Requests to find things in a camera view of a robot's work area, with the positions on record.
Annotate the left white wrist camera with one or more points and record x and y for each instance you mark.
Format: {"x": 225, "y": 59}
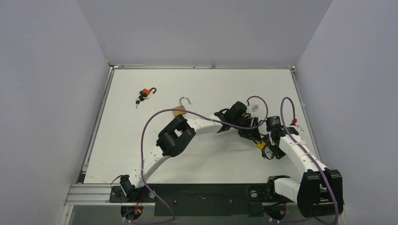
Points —
{"x": 252, "y": 108}

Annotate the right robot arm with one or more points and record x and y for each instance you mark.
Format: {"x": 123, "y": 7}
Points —
{"x": 320, "y": 190}

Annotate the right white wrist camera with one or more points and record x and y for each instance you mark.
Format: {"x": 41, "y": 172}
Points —
{"x": 297, "y": 127}

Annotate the yellow padlock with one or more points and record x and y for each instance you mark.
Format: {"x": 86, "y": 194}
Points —
{"x": 261, "y": 145}

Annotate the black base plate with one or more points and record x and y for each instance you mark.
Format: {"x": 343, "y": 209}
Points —
{"x": 205, "y": 199}

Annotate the black-headed keys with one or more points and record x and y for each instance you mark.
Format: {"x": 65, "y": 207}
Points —
{"x": 138, "y": 101}

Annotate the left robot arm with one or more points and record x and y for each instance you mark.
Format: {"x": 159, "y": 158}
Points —
{"x": 176, "y": 136}

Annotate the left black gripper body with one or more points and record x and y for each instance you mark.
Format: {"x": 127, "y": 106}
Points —
{"x": 246, "y": 122}

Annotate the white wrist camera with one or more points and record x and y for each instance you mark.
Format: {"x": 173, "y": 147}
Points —
{"x": 297, "y": 127}
{"x": 252, "y": 108}

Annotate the large brass padlock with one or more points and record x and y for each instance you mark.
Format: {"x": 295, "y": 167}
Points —
{"x": 180, "y": 109}

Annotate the orange padlock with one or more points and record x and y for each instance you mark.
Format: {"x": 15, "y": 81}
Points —
{"x": 144, "y": 93}

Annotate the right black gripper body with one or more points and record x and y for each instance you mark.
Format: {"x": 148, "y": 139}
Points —
{"x": 271, "y": 146}

